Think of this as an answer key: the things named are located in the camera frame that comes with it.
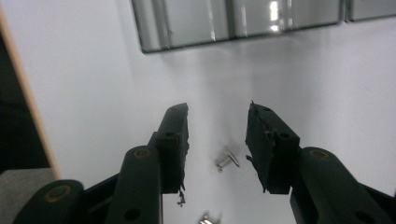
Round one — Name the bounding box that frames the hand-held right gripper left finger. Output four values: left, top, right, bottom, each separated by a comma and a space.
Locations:
148, 103, 191, 195

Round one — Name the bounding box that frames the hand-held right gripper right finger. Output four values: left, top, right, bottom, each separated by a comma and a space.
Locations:
245, 101, 302, 195

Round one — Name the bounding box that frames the small silver metal fastener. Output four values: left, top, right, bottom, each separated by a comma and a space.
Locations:
215, 149, 241, 174
198, 213, 220, 224

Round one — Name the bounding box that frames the clear plastic compartment box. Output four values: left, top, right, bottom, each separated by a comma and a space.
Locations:
346, 0, 396, 22
130, 0, 347, 54

